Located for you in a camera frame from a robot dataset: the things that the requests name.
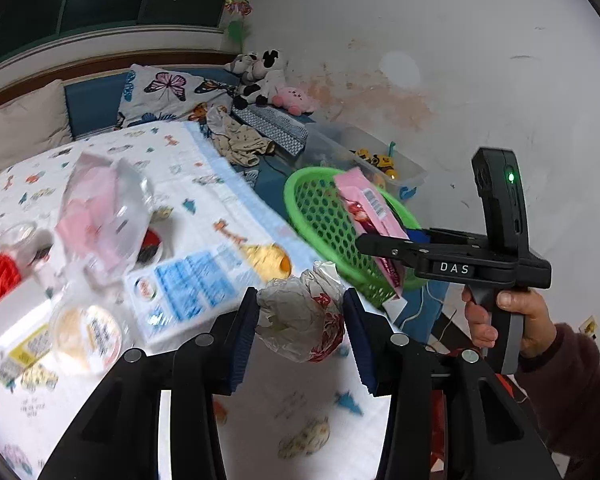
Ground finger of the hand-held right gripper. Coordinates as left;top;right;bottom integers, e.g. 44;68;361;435
356;233;435;273
407;227;488;253

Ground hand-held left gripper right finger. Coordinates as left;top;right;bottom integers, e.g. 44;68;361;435
342;289;563;480

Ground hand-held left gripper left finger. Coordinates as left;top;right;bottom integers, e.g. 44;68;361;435
37;287;261;480

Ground pink snack packet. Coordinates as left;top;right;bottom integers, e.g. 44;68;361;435
333;169;412;292

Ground white paper wrapper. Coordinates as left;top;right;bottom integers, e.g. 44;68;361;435
255;261;349;364

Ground green plastic basket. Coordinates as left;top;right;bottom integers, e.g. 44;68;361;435
283;166;423;309

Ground clear plastic cup with lid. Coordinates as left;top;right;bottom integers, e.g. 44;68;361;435
50;304;127;376

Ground person's right forearm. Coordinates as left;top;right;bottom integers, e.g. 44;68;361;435
515;322;600;478

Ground person's right hand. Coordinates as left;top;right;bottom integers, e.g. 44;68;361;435
462;287;557;361

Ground blue and white packet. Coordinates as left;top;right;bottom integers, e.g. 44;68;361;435
124;245;261;347

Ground yellow toy vehicle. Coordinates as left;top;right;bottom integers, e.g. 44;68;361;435
355;147;399;179

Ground clear plastic storage bin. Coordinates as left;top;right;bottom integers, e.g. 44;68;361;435
297;125;427;202

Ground red and black wrapper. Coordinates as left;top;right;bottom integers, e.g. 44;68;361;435
137;227;167;264

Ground printed blanket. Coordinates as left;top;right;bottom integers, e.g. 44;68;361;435
0;120;396;480

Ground black and white patterned cloth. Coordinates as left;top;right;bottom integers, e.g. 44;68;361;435
232;105;309;157

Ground pink plush toy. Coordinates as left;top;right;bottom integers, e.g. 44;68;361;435
271;85;319;115

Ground beige printed clothes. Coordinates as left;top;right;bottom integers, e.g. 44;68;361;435
206;107;277;167

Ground clear plastic bag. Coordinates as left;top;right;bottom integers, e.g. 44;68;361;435
55;152;156;281

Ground black and white plush cow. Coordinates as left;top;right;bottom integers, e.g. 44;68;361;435
224;50;287;110

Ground white box with yellow label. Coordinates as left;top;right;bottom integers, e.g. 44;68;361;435
0;277;68;386

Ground small clear plastic cup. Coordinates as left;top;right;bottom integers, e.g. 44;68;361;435
0;222;55;263

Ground butterfly print pillow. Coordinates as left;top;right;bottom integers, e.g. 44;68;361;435
116;64;241;129

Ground beige pillow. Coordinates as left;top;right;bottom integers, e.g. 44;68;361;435
0;78;74;181

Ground dark window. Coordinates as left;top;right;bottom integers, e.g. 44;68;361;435
0;0;242;67

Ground colourful wall decoration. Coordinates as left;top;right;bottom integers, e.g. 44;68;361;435
223;0;255;45

